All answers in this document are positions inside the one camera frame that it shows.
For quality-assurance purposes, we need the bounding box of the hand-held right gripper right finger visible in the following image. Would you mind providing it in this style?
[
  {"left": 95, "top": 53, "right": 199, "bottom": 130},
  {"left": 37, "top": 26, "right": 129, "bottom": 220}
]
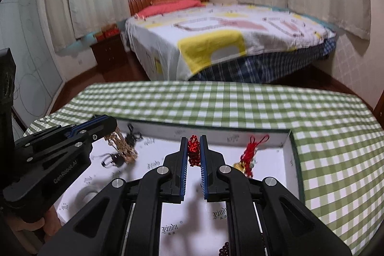
[{"left": 199, "top": 135, "right": 354, "bottom": 256}]

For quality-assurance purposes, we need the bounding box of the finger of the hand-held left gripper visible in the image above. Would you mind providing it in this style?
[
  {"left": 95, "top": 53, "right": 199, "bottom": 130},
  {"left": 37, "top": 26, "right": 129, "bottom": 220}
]
[
  {"left": 26, "top": 132, "right": 106, "bottom": 164},
  {"left": 15, "top": 114, "right": 118, "bottom": 152}
]

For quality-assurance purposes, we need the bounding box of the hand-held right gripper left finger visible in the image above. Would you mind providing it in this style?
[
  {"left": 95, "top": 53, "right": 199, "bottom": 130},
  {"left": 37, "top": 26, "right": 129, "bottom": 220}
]
[{"left": 37, "top": 137, "right": 189, "bottom": 256}]

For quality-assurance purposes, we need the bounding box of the gold chain ornament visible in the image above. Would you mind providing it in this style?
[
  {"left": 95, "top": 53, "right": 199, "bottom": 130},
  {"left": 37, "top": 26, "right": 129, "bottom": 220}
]
[{"left": 105, "top": 129, "right": 139, "bottom": 163}]

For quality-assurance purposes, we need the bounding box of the black cord pendant necklace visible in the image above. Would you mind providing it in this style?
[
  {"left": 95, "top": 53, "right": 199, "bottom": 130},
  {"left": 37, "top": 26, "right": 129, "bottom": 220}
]
[{"left": 100, "top": 123, "right": 144, "bottom": 169}]

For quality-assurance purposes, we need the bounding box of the brown bead bracelet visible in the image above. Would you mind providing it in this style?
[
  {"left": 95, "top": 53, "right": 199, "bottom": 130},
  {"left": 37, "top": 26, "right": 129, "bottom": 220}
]
[{"left": 216, "top": 239, "right": 235, "bottom": 256}]

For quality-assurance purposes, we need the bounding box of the dark green white-lined box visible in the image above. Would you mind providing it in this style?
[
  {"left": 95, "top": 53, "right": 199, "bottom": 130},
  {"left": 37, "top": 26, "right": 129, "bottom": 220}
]
[{"left": 58, "top": 115, "right": 305, "bottom": 256}]

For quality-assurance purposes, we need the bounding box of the red knot charm gold bell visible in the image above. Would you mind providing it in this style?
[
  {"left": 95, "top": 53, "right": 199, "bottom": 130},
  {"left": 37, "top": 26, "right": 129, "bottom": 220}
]
[{"left": 233, "top": 134, "right": 270, "bottom": 179}]

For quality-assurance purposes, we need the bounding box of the small red bead charm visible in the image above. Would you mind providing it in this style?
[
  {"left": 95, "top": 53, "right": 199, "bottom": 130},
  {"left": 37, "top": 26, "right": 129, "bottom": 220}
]
[{"left": 187, "top": 134, "right": 201, "bottom": 167}]

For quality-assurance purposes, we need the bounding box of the person's left hand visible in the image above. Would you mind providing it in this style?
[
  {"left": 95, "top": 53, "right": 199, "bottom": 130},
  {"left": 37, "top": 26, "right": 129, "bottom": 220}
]
[{"left": 12, "top": 205, "right": 65, "bottom": 244}]

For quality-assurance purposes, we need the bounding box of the dark wooden nightstand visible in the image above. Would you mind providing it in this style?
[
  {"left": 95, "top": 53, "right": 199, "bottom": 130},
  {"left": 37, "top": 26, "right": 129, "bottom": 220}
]
[{"left": 90, "top": 32, "right": 126, "bottom": 66}]

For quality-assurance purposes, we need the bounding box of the red gift box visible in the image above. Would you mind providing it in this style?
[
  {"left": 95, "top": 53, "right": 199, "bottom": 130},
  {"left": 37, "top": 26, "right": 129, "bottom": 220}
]
[{"left": 96, "top": 26, "right": 119, "bottom": 41}]

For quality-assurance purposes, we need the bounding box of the glass wardrobe sliding door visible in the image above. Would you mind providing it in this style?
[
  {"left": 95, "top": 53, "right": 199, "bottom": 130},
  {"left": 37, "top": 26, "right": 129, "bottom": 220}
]
[{"left": 0, "top": 0, "right": 65, "bottom": 125}]

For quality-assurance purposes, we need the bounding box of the green checked tablecloth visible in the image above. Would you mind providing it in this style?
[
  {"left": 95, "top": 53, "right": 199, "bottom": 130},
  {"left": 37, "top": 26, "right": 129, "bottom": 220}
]
[{"left": 23, "top": 80, "right": 380, "bottom": 256}]

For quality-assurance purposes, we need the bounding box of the pink pillow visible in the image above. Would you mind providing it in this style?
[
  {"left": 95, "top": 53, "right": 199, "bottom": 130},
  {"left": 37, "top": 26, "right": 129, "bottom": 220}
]
[{"left": 136, "top": 0, "right": 204, "bottom": 18}]

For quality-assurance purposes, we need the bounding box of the white patterned bedsheet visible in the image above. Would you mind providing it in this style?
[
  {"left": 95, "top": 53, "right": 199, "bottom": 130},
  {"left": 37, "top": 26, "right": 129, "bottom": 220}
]
[{"left": 124, "top": 1, "right": 336, "bottom": 81}]

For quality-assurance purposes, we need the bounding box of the blue plaid bed cover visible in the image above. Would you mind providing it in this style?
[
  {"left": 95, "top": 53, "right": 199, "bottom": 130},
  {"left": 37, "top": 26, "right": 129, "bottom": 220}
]
[{"left": 192, "top": 37, "right": 337, "bottom": 84}]

